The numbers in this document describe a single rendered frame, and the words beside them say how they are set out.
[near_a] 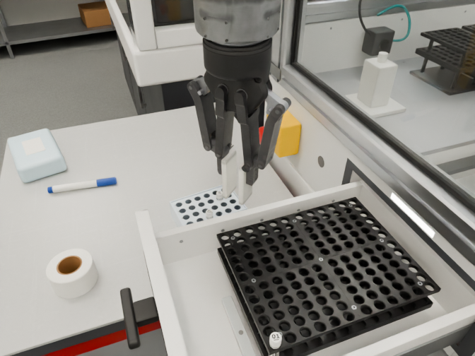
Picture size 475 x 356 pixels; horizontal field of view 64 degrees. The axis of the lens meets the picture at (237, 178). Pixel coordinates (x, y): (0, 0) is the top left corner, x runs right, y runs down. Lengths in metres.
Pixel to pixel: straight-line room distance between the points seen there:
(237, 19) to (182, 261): 0.35
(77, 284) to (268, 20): 0.47
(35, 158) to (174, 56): 0.48
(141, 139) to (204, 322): 0.59
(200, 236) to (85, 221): 0.30
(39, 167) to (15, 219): 0.13
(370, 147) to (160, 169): 0.49
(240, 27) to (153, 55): 0.77
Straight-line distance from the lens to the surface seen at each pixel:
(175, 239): 0.55
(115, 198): 0.83
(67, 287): 0.66
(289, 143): 0.76
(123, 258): 0.71
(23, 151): 0.97
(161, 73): 1.16
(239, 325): 0.50
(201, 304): 0.54
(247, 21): 0.39
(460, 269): 0.52
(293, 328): 0.45
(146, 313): 0.45
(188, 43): 1.15
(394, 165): 0.55
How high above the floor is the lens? 1.28
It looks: 38 degrees down
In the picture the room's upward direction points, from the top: straight up
